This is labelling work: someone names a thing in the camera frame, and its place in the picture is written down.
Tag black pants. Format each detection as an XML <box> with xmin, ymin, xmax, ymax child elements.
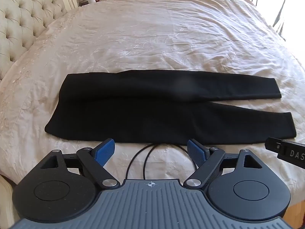
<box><xmin>45</xmin><ymin>70</ymin><xmax>296</xmax><ymax>146</ymax></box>

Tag bed with cream bedspread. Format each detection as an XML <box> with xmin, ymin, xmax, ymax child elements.
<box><xmin>0</xmin><ymin>0</ymin><xmax>305</xmax><ymax>196</ymax></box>

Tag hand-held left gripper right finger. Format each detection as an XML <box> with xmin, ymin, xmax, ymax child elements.
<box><xmin>183</xmin><ymin>139</ymin><xmax>263</xmax><ymax>189</ymax></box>

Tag black cable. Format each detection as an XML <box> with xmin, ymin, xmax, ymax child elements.
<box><xmin>127</xmin><ymin>143</ymin><xmax>199</xmax><ymax>180</ymax></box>

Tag sheer light curtain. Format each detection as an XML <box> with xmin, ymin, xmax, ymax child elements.
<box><xmin>273</xmin><ymin>0</ymin><xmax>305</xmax><ymax>40</ymax></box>

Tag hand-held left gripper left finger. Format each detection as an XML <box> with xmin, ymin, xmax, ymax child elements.
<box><xmin>39</xmin><ymin>138</ymin><xmax>120</xmax><ymax>189</ymax></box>

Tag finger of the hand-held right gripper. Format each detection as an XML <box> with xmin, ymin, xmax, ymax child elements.
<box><xmin>265</xmin><ymin>137</ymin><xmax>305</xmax><ymax>152</ymax></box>

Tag cream tufted headboard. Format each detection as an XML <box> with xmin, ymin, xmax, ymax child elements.
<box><xmin>0</xmin><ymin>0</ymin><xmax>79</xmax><ymax>81</ymax></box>

